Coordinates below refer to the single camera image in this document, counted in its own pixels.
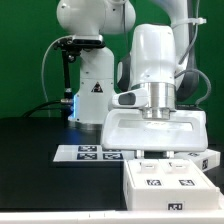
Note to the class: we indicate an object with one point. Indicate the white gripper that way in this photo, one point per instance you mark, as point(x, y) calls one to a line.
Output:
point(184, 131)

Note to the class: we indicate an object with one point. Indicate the white door panel front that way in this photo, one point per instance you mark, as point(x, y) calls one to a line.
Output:
point(149, 173)

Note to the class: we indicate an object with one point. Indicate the white door panel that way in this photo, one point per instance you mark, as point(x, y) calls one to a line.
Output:
point(183, 174)
point(149, 173)

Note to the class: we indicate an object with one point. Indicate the white cabinet body box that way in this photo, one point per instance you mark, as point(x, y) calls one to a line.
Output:
point(172, 199)

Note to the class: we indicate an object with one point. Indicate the white cabinet top block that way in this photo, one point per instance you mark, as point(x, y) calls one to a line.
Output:
point(205, 161)

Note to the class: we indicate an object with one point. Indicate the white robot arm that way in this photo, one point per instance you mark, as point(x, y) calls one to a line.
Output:
point(132, 76)

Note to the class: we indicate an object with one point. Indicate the white L-shaped fence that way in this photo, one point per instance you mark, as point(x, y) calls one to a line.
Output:
point(117, 217)

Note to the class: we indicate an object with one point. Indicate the white marker sheet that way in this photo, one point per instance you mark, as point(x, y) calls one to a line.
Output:
point(82, 153)

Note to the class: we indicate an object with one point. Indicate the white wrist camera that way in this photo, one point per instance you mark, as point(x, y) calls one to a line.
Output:
point(131, 99)

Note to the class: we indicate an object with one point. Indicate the black camera on stand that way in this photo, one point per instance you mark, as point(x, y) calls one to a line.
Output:
point(71, 48)

